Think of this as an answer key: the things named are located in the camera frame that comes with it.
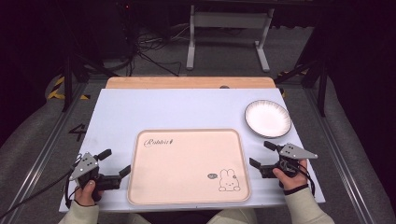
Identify white metal stand frame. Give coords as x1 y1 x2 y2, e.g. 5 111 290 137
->
185 4 276 74

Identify beige tray with rabbit print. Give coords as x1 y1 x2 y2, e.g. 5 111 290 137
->
126 128 252 206

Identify person's right hand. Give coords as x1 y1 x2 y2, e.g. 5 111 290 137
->
272 159 309 191

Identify black wristband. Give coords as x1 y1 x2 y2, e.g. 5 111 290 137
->
283 184 310 197

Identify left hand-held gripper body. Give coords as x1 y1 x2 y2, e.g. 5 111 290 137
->
68 151 122 191

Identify dark equipment box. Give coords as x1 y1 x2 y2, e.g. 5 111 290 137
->
101 0 139 61

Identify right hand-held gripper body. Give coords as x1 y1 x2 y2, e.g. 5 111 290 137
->
259 143 318 179

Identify person's left hand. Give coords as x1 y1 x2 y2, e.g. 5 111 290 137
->
74 179 103 207

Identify white plate with dark rim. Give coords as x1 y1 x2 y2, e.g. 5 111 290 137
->
244 99 293 140

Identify black tripod stand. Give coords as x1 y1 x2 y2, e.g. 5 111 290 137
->
274 57 330 119
57 54 120 114

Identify right hand-held gripper cable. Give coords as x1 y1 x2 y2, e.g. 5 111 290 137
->
297 162 317 198

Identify black floor cables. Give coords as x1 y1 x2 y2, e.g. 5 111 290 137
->
129 24 194 77

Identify hand-held gripper cable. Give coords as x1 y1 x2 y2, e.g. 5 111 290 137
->
0 155 82 219
297 162 317 198

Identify left hand-held gripper cable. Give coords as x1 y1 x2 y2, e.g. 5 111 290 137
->
0 155 82 219

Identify aluminium rail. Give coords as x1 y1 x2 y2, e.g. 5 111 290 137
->
0 81 90 224
303 88 376 224

